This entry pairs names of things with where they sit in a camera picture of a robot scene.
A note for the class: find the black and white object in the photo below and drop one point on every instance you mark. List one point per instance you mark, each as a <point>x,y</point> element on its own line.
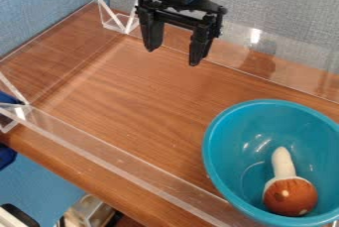
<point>13,217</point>

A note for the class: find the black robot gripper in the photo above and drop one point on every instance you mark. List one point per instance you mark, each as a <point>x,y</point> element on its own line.
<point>200,16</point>

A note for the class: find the clear acrylic left bracket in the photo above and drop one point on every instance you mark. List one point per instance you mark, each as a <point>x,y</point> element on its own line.
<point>13,111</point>

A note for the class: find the clear acrylic back barrier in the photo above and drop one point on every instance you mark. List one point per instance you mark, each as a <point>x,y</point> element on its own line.
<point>282,60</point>

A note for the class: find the metal frame under table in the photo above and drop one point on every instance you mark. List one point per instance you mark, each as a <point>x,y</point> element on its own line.
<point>89,212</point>

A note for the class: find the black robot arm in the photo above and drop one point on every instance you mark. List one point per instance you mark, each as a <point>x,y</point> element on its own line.
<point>197,15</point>

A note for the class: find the blue cloth object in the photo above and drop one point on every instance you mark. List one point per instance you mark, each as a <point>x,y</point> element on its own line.
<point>7,153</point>

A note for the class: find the clear acrylic front barrier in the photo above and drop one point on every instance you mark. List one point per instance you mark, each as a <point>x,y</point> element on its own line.
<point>149,194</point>

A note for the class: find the blue plastic bowl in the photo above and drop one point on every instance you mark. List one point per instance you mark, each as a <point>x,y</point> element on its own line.
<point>240,139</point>

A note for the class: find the clear acrylic barrier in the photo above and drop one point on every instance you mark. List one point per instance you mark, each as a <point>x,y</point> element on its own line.
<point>149,194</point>
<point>282,60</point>

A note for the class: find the clear acrylic corner bracket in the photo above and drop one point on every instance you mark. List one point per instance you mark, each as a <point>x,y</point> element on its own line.
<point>116,21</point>

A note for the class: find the brown and white toy mushroom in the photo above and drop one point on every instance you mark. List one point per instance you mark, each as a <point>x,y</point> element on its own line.
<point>288,194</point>

